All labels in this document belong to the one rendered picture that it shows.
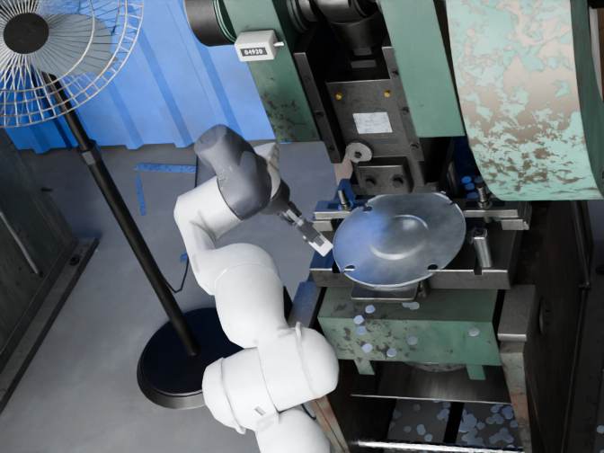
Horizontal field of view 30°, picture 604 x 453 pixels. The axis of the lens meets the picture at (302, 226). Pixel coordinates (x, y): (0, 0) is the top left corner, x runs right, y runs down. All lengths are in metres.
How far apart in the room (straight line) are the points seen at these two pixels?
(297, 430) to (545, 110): 0.62
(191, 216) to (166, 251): 1.84
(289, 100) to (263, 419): 0.71
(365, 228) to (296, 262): 1.16
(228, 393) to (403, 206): 0.86
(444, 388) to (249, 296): 1.07
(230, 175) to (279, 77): 0.28
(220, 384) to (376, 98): 0.73
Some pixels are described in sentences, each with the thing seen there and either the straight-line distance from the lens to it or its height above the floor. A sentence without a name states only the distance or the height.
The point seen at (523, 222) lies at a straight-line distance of 2.46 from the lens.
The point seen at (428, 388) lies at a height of 0.31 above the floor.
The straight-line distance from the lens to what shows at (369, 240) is 2.42.
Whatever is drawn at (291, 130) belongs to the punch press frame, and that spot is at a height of 1.09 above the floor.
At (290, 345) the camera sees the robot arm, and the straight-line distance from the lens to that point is 1.74.
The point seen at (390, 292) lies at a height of 0.78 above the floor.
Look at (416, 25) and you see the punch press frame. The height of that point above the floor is 1.32.
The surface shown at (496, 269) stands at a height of 0.71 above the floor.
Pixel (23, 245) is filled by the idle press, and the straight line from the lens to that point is 3.78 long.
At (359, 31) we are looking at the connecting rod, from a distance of 2.16.
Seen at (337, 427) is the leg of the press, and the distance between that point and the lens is 2.72.
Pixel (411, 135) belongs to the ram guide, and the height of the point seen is 1.06.
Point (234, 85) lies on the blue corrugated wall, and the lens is 3.96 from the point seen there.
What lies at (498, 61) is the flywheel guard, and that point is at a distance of 1.71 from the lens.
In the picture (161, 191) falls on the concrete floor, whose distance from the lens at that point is 4.09.
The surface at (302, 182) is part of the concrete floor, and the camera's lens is 3.88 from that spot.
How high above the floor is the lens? 2.42
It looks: 41 degrees down
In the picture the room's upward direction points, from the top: 21 degrees counter-clockwise
